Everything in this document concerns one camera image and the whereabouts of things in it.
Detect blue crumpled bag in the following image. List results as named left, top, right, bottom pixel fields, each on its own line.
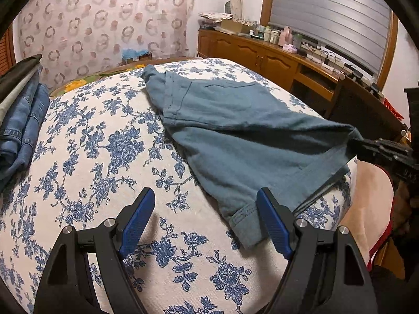
left=121, top=48, right=153, bottom=66

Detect pink fleece blanket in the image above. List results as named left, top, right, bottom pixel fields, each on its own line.
left=342, top=162, right=395, bottom=262

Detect stack of papers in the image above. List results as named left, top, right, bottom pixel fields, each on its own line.
left=199, top=11, right=234, bottom=24

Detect row of small bottles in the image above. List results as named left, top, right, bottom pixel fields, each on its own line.
left=255, top=24, right=282, bottom=44

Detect yellow flower mat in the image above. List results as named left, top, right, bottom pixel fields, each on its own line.
left=49, top=63, right=148, bottom=98

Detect black folded garment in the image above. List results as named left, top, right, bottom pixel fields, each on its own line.
left=0, top=54, right=43, bottom=87

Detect cardboard box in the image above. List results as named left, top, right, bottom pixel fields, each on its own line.
left=221, top=18, right=257, bottom=35

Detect red basket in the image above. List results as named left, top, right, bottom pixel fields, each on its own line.
left=383, top=97, right=405, bottom=122

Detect red striped cloth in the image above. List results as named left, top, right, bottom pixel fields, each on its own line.
left=368, top=226, right=395, bottom=270

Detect white power strip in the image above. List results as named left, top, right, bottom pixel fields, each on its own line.
left=299, top=44, right=328, bottom=60

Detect blue floral bedspread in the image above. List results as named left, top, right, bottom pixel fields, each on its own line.
left=0, top=57, right=359, bottom=314

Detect teal pants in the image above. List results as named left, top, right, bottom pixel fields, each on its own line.
left=141, top=65, right=362, bottom=249

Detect wooden cabinet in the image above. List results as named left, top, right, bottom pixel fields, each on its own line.
left=197, top=28, right=387, bottom=112

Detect dark wooden chair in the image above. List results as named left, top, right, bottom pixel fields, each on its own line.
left=324, top=77, right=408, bottom=142

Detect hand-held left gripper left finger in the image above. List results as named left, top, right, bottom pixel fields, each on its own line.
left=34, top=187, right=156, bottom=314

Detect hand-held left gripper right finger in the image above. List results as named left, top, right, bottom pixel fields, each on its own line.
left=256, top=187, right=376, bottom=314

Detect grey folded garment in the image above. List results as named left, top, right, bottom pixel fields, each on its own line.
left=0, top=69, right=37, bottom=121

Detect person's right hand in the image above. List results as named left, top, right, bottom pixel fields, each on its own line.
left=392, top=183, right=419, bottom=236

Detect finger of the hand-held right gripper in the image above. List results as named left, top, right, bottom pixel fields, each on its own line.
left=349, top=137, right=414, bottom=167

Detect louvered wooden wardrobe door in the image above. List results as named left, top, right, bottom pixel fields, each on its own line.
left=0, top=28, right=17, bottom=76

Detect ring patterned headboard cloth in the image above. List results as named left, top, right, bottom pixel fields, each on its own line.
left=18, top=0, right=197, bottom=86

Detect folded blue jeans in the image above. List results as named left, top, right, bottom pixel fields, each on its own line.
left=18, top=83, right=50, bottom=171
left=0, top=72, right=41, bottom=180

